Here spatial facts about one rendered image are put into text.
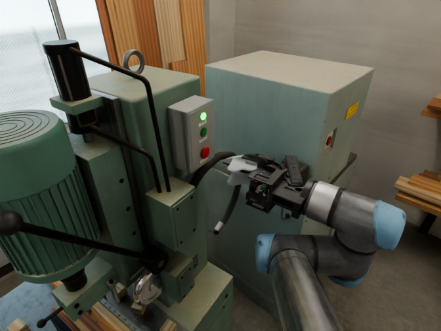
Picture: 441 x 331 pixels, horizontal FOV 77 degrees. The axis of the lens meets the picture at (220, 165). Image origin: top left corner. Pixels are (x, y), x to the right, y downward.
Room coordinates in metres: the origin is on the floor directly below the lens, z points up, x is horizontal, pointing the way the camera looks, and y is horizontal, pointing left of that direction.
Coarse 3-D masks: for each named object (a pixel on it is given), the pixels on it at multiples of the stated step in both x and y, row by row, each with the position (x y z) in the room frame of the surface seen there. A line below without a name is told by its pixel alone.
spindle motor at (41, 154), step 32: (0, 128) 0.42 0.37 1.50; (32, 128) 0.42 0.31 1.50; (64, 128) 0.46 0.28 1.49; (0, 160) 0.35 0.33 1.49; (32, 160) 0.37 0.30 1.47; (64, 160) 0.42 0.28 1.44; (0, 192) 0.34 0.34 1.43; (32, 192) 0.36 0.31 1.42; (64, 192) 0.40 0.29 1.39; (64, 224) 0.38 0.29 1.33; (96, 224) 0.47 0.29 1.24; (32, 256) 0.34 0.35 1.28; (64, 256) 0.36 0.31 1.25
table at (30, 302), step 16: (16, 288) 0.52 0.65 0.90; (32, 288) 0.52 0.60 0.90; (48, 288) 0.52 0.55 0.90; (0, 304) 0.47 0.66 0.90; (16, 304) 0.47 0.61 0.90; (32, 304) 0.47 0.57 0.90; (48, 304) 0.47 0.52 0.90; (0, 320) 0.42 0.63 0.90; (32, 320) 0.42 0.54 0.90; (48, 320) 0.42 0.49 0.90
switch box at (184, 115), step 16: (192, 96) 0.66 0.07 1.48; (176, 112) 0.57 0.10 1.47; (192, 112) 0.57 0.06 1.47; (208, 112) 0.61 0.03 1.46; (176, 128) 0.57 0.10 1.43; (192, 128) 0.56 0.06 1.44; (208, 128) 0.61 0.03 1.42; (176, 144) 0.58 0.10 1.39; (192, 144) 0.56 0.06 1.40; (208, 144) 0.61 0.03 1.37; (176, 160) 0.58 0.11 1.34; (192, 160) 0.56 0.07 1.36; (208, 160) 0.61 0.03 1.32
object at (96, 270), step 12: (96, 264) 0.49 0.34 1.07; (108, 264) 0.49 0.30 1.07; (96, 276) 0.45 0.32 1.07; (108, 276) 0.46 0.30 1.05; (60, 288) 0.41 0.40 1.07; (84, 288) 0.41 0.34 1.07; (96, 288) 0.43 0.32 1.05; (108, 288) 0.45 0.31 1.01; (60, 300) 0.38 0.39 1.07; (72, 300) 0.38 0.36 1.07; (84, 300) 0.40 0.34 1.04; (96, 300) 0.42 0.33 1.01; (72, 312) 0.37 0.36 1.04; (84, 312) 0.39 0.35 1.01
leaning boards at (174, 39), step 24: (96, 0) 1.90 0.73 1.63; (120, 0) 1.98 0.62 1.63; (144, 0) 2.15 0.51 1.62; (168, 0) 2.31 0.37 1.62; (192, 0) 2.44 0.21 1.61; (120, 24) 1.95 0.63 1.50; (144, 24) 2.13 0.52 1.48; (168, 24) 2.25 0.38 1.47; (192, 24) 2.42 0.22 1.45; (120, 48) 1.92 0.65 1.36; (144, 48) 2.10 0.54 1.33; (168, 48) 2.22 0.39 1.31; (192, 48) 2.39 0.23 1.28; (192, 72) 2.37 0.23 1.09
